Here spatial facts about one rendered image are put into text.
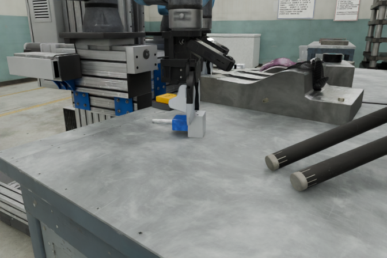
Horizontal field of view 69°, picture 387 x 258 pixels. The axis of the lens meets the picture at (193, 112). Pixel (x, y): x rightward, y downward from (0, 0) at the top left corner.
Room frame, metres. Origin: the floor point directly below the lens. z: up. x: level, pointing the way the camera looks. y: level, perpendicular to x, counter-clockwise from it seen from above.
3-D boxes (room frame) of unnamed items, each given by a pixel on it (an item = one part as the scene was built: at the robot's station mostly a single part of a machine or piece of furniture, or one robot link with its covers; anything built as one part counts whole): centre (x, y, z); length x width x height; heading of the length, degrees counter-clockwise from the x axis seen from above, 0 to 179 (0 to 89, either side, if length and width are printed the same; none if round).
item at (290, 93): (0.96, -0.29, 0.87); 0.50 x 0.26 x 0.14; 54
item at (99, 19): (1.11, 0.34, 1.09); 0.15 x 0.15 x 0.10
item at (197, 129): (0.67, 0.04, 0.83); 0.13 x 0.05 x 0.05; 80
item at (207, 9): (1.17, -0.03, 1.14); 0.09 x 0.08 x 0.11; 0
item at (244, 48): (8.18, -1.04, 0.47); 1.52 x 0.77 x 0.94; 65
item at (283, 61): (1.30, -0.42, 0.90); 0.26 x 0.18 x 0.08; 71
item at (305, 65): (0.98, -0.28, 0.92); 0.35 x 0.16 x 0.09; 54
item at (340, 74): (1.30, -0.43, 0.86); 0.50 x 0.26 x 0.11; 71
